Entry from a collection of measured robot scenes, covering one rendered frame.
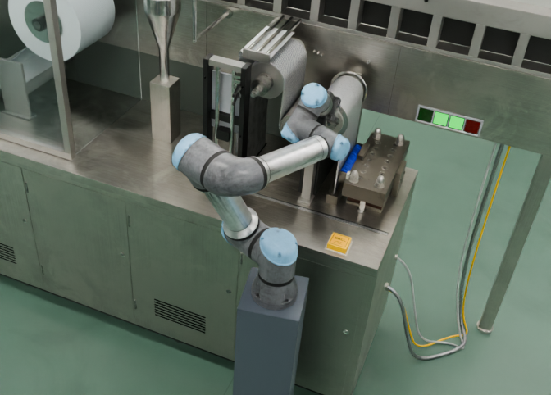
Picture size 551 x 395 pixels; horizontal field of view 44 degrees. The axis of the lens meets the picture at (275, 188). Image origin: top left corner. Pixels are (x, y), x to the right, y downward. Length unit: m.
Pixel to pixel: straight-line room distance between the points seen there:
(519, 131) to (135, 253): 1.59
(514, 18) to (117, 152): 1.59
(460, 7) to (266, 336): 1.31
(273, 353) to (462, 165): 2.68
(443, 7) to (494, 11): 0.17
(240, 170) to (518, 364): 2.09
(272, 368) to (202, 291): 0.61
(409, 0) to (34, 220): 1.80
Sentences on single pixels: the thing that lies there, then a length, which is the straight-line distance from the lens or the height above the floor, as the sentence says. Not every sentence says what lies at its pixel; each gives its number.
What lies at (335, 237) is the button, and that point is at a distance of 2.41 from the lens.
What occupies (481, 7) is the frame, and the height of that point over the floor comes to 1.64.
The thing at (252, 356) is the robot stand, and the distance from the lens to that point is 2.32.
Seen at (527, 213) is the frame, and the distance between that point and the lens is 3.06.
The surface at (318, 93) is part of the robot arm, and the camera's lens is 2.04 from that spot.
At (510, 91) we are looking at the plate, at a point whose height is 1.36.
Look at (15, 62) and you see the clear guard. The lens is 2.75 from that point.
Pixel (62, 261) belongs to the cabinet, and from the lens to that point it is 3.18.
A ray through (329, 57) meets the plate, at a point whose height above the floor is 1.32.
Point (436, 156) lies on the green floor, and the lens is 4.69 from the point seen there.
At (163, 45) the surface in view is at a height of 1.33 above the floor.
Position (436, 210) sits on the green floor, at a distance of 4.19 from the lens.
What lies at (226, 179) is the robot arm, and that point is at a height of 1.46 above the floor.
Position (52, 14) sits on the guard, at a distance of 2.52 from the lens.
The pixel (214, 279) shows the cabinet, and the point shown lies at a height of 0.56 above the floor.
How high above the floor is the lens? 2.49
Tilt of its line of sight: 37 degrees down
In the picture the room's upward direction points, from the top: 5 degrees clockwise
